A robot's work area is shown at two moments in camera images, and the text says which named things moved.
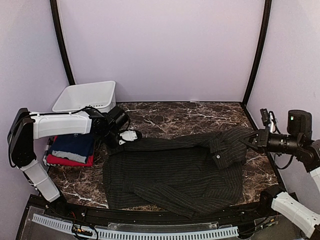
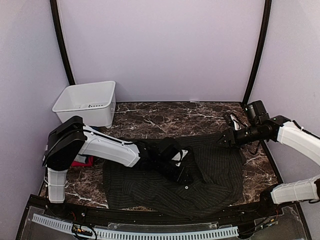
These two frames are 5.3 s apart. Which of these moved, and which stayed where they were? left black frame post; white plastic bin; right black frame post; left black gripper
Moved: left black gripper
Stayed: right black frame post; white plastic bin; left black frame post
